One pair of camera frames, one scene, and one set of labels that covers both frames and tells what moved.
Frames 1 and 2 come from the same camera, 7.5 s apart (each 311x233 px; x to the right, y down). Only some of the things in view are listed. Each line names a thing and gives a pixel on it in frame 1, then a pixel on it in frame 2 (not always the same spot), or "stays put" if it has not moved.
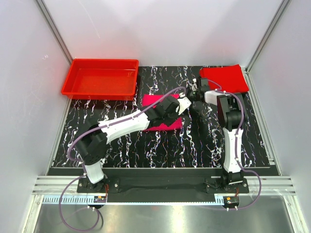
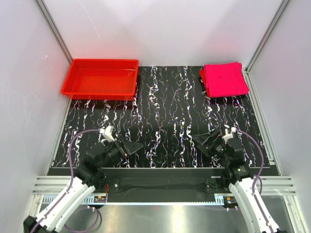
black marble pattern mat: (200, 144) stays put
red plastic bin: (102, 79) stays put
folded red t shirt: (230, 78) stays put
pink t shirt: (148, 99) → (225, 79)
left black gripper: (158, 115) → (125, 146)
